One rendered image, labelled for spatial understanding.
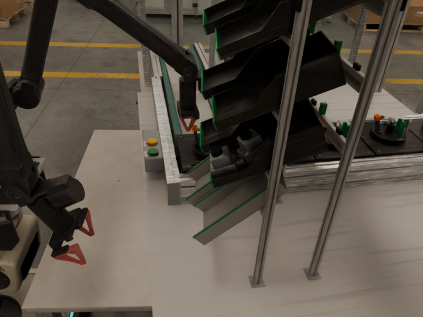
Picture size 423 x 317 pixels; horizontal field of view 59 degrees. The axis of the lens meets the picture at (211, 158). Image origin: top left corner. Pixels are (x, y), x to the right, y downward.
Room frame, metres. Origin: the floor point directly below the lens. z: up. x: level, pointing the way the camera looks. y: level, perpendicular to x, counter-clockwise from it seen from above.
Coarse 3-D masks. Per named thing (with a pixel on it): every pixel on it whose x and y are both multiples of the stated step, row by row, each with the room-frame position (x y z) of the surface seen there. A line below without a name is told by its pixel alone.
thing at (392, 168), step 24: (336, 120) 1.47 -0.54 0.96; (384, 120) 1.49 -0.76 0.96; (288, 168) 1.10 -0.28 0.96; (312, 168) 1.10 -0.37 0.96; (336, 168) 1.11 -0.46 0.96; (360, 168) 1.14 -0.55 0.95; (384, 168) 1.17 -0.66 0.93; (408, 168) 1.18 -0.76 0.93; (192, 192) 1.00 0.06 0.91; (288, 192) 1.08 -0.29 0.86
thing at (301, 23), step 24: (312, 0) 0.67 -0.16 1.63; (384, 24) 0.71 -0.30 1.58; (384, 48) 0.71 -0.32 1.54; (288, 72) 0.67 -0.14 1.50; (288, 96) 0.67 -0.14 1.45; (360, 96) 0.72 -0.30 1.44; (288, 120) 0.67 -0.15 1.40; (360, 120) 0.71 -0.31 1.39; (336, 192) 0.70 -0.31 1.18; (264, 216) 0.67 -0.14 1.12; (264, 240) 0.68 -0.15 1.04; (312, 264) 0.71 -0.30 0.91
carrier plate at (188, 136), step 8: (176, 136) 1.26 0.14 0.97; (184, 136) 1.26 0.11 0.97; (192, 136) 1.26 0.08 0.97; (184, 144) 1.21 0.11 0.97; (184, 152) 1.15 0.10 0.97; (192, 152) 1.16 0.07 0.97; (184, 160) 1.10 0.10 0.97; (192, 160) 1.10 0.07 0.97; (200, 160) 1.11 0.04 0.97; (184, 168) 1.06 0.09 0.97; (192, 168) 1.06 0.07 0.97
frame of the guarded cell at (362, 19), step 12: (144, 0) 1.94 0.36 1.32; (144, 12) 1.94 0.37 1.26; (360, 12) 2.22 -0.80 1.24; (360, 24) 2.19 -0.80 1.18; (360, 36) 2.20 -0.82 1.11; (144, 48) 1.94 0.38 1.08; (204, 48) 2.51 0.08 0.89; (144, 60) 1.94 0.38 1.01; (348, 60) 2.22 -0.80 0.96; (144, 72) 1.94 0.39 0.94
